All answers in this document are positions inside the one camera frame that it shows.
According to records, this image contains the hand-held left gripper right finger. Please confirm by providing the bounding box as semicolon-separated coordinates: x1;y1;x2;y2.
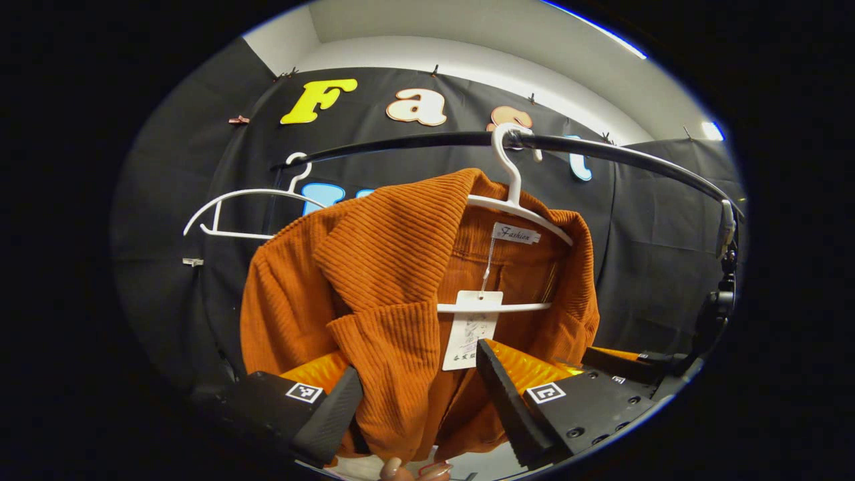
476;339;660;470

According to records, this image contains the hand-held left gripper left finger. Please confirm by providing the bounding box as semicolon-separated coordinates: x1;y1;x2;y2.
220;351;365;468

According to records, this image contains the orange corduroy jacket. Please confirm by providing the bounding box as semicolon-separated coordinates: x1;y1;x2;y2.
239;167;601;463

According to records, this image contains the white plastic clothes hanger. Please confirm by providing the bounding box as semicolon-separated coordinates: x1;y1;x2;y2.
438;122;575;315
184;152;328;240

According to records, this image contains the black backdrop cloth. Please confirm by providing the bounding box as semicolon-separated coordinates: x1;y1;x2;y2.
110;37;745;395

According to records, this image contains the black clothes rail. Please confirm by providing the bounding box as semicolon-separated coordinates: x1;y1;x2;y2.
271;132;743;221

